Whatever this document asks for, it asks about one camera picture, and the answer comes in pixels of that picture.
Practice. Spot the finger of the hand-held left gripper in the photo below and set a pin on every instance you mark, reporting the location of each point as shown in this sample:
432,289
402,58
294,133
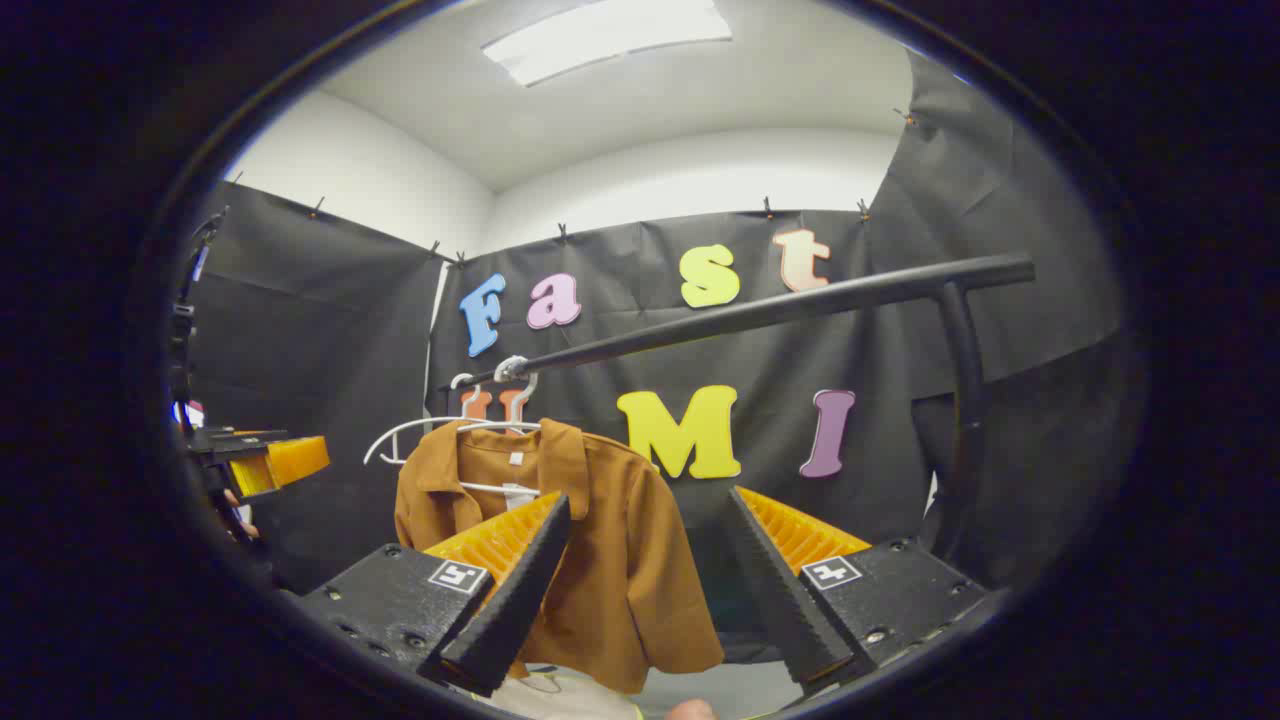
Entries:
240,437
295,460

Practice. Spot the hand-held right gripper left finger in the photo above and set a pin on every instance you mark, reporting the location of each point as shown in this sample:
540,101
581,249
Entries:
520,590

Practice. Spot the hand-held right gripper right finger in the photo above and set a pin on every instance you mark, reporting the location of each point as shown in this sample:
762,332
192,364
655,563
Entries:
775,590

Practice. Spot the brown short-sleeved shirt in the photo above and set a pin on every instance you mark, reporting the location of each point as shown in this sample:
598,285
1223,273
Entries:
620,560

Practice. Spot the white laundry hamper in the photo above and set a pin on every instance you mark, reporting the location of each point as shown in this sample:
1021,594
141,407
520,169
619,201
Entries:
560,698

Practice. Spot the white plastic hanger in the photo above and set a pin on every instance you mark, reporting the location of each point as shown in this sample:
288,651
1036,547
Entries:
512,368
420,421

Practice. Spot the black clothes rack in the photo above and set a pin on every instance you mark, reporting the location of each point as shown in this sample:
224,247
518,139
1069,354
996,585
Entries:
800,303

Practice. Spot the dark metal stand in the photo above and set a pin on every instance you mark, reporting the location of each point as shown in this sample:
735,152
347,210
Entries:
182,320

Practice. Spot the black backdrop cloth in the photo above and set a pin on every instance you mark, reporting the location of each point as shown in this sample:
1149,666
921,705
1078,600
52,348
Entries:
330,330

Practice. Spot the row of small backdrop clips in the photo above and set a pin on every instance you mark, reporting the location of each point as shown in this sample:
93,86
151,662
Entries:
767,208

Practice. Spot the ceiling light panel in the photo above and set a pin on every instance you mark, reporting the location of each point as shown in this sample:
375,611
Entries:
600,35

